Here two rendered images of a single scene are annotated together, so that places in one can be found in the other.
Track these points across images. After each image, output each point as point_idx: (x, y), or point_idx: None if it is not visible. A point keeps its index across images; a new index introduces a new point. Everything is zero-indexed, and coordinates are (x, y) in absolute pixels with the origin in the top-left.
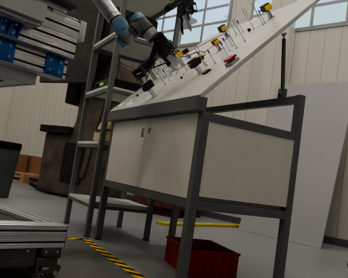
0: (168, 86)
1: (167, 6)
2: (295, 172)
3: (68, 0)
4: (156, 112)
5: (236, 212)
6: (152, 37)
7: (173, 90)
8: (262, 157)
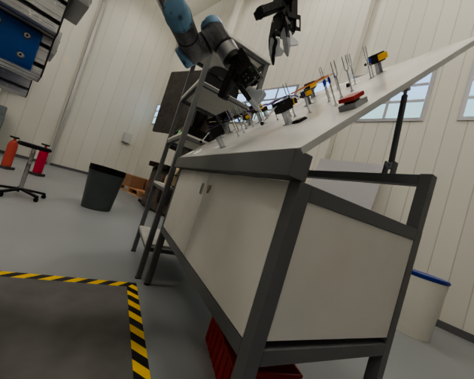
0: (241, 137)
1: (259, 7)
2: (406, 287)
3: None
4: (218, 168)
5: (322, 358)
6: (229, 55)
7: (247, 140)
8: (372, 265)
